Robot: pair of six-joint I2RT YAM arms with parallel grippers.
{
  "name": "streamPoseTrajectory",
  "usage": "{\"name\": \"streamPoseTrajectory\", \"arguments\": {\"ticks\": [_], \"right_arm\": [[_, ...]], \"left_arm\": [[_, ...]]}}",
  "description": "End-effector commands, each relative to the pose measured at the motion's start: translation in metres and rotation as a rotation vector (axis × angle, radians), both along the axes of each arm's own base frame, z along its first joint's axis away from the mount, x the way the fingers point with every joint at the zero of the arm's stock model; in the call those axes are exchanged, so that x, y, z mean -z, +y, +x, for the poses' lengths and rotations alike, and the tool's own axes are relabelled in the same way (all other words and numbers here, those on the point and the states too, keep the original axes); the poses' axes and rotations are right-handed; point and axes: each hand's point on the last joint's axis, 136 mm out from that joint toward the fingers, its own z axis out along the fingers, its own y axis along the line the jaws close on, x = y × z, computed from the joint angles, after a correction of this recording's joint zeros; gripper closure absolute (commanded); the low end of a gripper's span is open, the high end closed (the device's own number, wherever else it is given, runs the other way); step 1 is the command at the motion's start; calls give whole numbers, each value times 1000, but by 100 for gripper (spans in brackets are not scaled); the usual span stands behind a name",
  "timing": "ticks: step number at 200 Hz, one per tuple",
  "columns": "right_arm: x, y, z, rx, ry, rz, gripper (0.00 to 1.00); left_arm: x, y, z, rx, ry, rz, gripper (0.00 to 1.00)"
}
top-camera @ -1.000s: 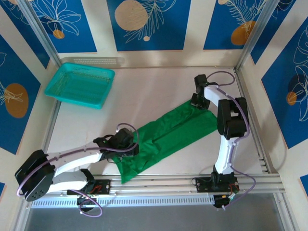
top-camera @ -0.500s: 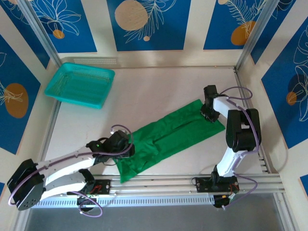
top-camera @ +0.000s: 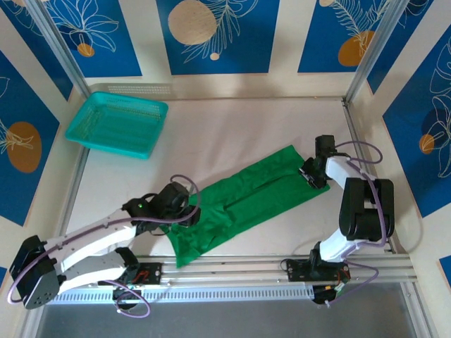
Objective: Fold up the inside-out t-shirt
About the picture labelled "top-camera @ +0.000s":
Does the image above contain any perforated metal vent plate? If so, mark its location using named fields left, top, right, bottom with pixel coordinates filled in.
left=89, top=83, right=175, bottom=96

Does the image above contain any grey metal sheet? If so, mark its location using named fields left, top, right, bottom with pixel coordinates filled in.
left=35, top=301, right=415, bottom=338

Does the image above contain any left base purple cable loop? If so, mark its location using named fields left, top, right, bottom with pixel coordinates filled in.
left=101, top=280, right=152, bottom=320

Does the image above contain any white slotted cable duct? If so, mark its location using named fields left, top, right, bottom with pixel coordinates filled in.
left=56, top=285, right=314, bottom=303

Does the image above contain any aluminium frame post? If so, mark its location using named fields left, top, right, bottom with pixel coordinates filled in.
left=26, top=0, right=94, bottom=103
left=343, top=0, right=412, bottom=106

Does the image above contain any aluminium table side rail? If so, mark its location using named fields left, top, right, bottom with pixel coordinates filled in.
left=341, top=98, right=402, bottom=254

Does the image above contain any teal plastic basket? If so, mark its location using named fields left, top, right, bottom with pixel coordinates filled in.
left=65, top=91, right=170, bottom=161

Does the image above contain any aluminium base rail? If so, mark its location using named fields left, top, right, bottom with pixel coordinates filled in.
left=63, top=255, right=419, bottom=282

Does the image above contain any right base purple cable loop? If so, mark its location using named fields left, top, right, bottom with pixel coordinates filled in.
left=323, top=259, right=381, bottom=308

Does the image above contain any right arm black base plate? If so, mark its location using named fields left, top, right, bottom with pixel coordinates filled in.
left=285, top=258, right=350, bottom=282

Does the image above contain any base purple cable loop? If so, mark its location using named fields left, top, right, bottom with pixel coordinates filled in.
left=323, top=259, right=381, bottom=308
left=101, top=280, right=152, bottom=320

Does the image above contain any green t-shirt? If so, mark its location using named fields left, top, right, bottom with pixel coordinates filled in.
left=165, top=144, right=331, bottom=269

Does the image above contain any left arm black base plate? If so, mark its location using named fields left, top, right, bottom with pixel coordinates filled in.
left=119, top=262, right=163, bottom=286

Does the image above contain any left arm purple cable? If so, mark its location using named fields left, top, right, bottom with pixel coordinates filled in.
left=6, top=174, right=203, bottom=304

